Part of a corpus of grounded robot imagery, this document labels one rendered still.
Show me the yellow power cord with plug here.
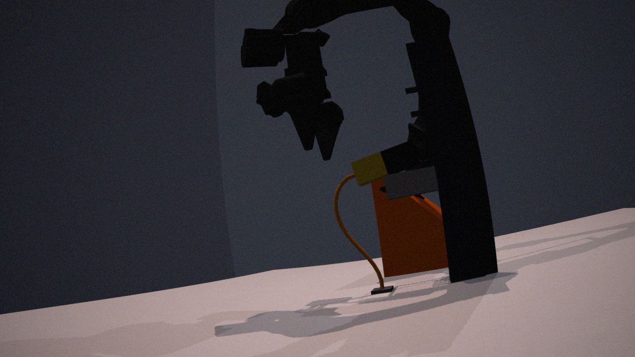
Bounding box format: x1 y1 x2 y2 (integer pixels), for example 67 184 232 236
334 140 421 289

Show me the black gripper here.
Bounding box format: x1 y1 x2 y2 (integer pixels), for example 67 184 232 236
270 57 344 161

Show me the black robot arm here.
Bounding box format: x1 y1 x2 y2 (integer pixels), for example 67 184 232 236
241 0 450 162

